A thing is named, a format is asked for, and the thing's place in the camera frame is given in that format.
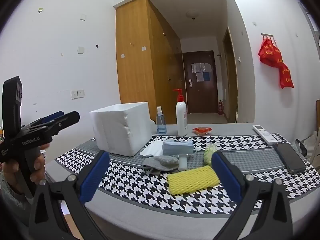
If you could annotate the blue paper notice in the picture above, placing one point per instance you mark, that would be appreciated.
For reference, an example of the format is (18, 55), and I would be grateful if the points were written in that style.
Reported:
(206, 76)

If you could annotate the person's left forearm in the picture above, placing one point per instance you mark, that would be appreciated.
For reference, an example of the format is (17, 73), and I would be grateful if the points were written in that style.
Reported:
(10, 205)

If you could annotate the white wall switch plate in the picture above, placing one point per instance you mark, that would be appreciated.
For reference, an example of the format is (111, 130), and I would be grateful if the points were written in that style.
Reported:
(81, 93)

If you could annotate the dark brown door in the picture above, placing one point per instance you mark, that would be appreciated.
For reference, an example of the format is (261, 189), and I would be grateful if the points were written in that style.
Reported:
(202, 92)

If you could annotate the houndstooth table mat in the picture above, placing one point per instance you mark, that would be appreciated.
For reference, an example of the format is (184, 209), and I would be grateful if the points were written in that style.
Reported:
(140, 187)

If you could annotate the blue face mask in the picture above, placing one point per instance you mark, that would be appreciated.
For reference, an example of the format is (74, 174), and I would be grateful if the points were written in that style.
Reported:
(177, 147)

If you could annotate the silver paper notice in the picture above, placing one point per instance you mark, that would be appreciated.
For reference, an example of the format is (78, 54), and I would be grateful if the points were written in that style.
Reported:
(200, 67)

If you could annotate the white remote control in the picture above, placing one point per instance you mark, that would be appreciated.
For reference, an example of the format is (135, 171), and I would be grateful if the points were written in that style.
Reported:
(265, 135)

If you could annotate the white wall socket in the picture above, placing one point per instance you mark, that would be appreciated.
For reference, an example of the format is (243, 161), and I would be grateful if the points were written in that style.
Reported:
(74, 94)

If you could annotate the blank white wall plate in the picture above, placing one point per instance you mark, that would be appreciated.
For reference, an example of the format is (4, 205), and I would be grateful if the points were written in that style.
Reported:
(83, 17)

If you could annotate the blue spray bottle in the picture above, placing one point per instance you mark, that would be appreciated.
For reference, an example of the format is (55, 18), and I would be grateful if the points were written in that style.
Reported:
(161, 126)

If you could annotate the red plastic bag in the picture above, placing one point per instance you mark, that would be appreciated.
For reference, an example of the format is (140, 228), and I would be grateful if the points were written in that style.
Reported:
(271, 55)

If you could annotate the square white wall box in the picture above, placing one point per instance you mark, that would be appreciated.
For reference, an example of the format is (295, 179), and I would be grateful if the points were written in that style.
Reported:
(80, 50)

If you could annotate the red snack packet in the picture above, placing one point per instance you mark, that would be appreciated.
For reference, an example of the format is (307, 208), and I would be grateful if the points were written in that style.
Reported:
(202, 130)

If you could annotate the person's left hand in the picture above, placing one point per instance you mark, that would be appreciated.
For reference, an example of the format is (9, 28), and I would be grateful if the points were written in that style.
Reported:
(39, 162)

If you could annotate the white pump bottle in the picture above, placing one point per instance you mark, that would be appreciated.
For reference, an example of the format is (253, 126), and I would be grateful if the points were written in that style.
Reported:
(181, 120)

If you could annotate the black smartphone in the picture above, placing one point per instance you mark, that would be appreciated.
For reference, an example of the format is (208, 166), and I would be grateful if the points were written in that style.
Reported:
(290, 157)

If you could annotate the white foam box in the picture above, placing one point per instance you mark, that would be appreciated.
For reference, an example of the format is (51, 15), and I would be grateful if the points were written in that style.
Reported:
(117, 130)

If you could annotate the wooden wardrobe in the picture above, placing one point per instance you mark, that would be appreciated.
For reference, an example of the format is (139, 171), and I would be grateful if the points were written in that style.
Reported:
(135, 67)

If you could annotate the red fire extinguisher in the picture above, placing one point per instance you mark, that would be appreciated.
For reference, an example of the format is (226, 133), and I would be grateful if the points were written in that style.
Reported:
(220, 108)

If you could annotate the green wet wipes packet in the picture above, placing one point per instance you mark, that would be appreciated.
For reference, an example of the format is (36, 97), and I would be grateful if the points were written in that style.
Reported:
(209, 155)

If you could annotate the wooden door frame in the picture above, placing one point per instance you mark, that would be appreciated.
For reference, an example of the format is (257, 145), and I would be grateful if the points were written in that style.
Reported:
(233, 80)

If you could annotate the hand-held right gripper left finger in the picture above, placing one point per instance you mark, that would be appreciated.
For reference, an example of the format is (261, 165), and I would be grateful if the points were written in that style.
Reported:
(93, 177)

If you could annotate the ceiling lamp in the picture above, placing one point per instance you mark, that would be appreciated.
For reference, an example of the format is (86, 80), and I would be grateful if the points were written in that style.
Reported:
(192, 14)

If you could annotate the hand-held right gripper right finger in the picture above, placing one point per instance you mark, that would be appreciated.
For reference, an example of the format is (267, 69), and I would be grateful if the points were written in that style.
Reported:
(225, 180)

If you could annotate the grey sock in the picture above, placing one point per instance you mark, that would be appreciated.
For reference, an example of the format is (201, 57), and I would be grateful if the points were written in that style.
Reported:
(160, 163)

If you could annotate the yellow foam net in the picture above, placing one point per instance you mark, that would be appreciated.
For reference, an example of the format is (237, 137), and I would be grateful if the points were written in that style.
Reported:
(192, 180)

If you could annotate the metal wall hook rack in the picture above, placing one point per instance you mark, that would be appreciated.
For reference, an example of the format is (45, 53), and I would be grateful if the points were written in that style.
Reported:
(267, 34)

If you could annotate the small white bottle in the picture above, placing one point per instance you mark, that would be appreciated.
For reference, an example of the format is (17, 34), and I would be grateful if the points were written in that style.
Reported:
(182, 163)

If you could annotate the white tissue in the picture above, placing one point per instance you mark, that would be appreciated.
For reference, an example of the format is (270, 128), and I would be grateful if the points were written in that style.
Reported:
(152, 148)

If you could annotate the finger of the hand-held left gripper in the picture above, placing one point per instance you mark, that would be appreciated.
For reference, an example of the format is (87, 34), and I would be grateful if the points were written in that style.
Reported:
(67, 118)
(51, 116)

